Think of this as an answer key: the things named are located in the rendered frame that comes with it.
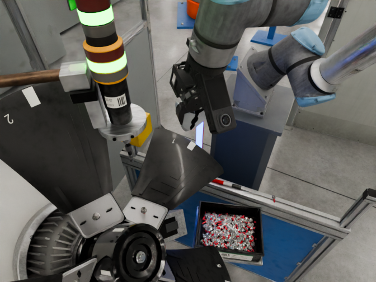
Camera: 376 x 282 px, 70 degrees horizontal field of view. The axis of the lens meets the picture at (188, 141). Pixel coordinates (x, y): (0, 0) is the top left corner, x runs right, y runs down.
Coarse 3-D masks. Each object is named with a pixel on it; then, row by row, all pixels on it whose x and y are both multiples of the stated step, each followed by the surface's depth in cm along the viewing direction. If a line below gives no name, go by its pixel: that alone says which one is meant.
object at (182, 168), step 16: (160, 128) 76; (160, 144) 72; (176, 144) 73; (144, 160) 68; (160, 160) 69; (176, 160) 69; (192, 160) 71; (208, 160) 74; (144, 176) 65; (160, 176) 65; (176, 176) 65; (192, 176) 67; (208, 176) 69; (144, 192) 61; (160, 192) 62; (176, 192) 62; (192, 192) 64
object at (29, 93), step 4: (28, 88) 46; (32, 88) 46; (24, 92) 45; (28, 92) 46; (32, 92) 46; (28, 96) 46; (32, 96) 46; (36, 96) 46; (28, 100) 46; (32, 100) 46; (36, 100) 46; (32, 104) 46; (36, 104) 46
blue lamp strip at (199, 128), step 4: (200, 124) 82; (196, 128) 84; (200, 128) 83; (196, 132) 85; (200, 132) 85; (196, 136) 87; (200, 136) 86; (196, 140) 88; (200, 140) 87; (200, 144) 89
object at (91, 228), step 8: (96, 200) 50; (104, 200) 50; (112, 200) 50; (80, 208) 50; (88, 208) 50; (96, 208) 50; (104, 208) 50; (112, 208) 50; (72, 216) 50; (80, 216) 50; (88, 216) 51; (104, 216) 51; (112, 216) 51; (120, 216) 51; (88, 224) 51; (96, 224) 51; (104, 224) 51; (112, 224) 51; (80, 232) 51; (88, 232) 51; (96, 232) 51
